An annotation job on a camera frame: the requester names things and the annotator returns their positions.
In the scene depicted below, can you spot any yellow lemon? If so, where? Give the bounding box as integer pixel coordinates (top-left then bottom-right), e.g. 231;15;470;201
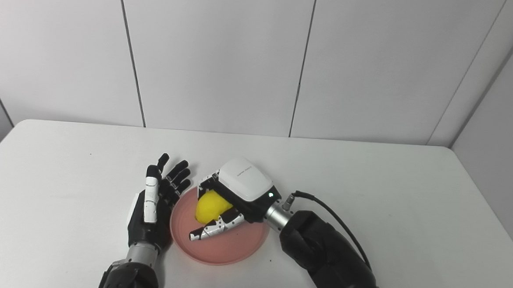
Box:
194;189;235;226

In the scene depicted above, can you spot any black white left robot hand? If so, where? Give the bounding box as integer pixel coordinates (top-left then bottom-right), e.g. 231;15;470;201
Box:
126;151;194;252

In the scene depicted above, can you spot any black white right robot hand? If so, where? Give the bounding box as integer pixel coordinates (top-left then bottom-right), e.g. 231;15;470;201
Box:
188;154;284;246

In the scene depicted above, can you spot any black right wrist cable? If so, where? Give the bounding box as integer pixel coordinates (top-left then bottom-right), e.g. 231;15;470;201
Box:
279;189;377;272

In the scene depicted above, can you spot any pink round plate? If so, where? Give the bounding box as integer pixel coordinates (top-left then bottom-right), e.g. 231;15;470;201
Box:
167;185;273;268

